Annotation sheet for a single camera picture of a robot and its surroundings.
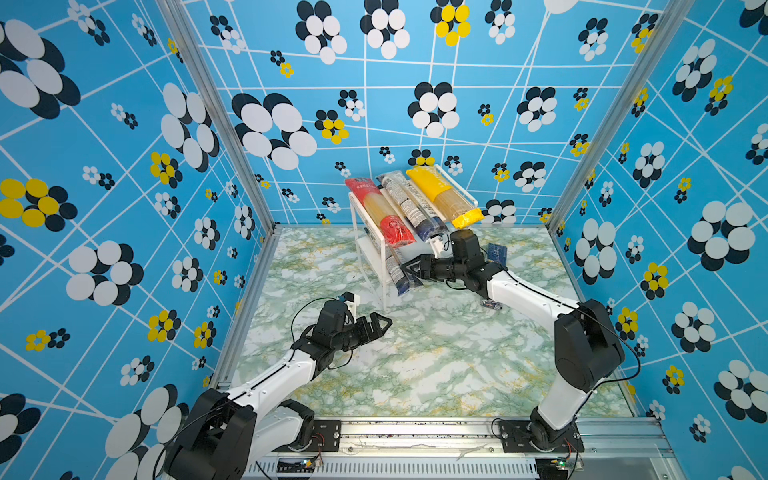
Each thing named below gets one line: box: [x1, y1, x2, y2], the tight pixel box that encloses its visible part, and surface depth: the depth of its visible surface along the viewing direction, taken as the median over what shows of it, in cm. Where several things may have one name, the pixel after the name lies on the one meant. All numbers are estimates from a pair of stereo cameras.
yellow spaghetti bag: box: [405, 164, 485, 230], surface depth 80 cm
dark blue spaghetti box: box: [487, 242, 508, 266], surface depth 110 cm
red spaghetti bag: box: [344, 178, 416, 248], surface depth 74 cm
